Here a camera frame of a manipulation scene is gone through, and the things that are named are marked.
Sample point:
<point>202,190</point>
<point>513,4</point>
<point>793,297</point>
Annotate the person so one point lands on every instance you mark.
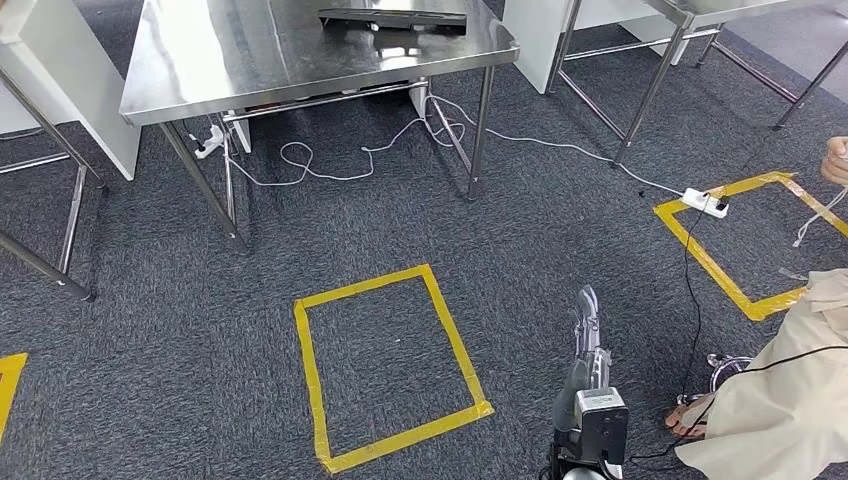
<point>782,411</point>

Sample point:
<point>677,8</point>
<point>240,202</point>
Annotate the yellow floor tape square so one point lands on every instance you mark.
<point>311,371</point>
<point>702,258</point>

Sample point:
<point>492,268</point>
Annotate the stainless steel table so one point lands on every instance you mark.
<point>652,86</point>
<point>69,218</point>

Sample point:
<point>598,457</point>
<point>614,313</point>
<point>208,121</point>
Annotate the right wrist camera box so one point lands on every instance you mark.
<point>599,424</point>

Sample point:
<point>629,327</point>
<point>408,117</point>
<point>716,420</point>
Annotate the chrome stool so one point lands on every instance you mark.
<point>722,363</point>

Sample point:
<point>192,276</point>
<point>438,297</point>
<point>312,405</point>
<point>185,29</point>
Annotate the black plastic panel part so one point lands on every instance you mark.
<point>397,18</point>

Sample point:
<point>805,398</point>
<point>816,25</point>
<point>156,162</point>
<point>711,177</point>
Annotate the white power strip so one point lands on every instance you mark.
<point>703,202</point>
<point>210,140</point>

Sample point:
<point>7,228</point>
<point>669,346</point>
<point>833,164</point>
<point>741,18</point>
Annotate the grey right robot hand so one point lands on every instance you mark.
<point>590,358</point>

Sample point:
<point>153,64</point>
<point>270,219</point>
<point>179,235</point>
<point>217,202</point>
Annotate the stainless steel workbench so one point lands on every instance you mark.
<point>265,53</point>

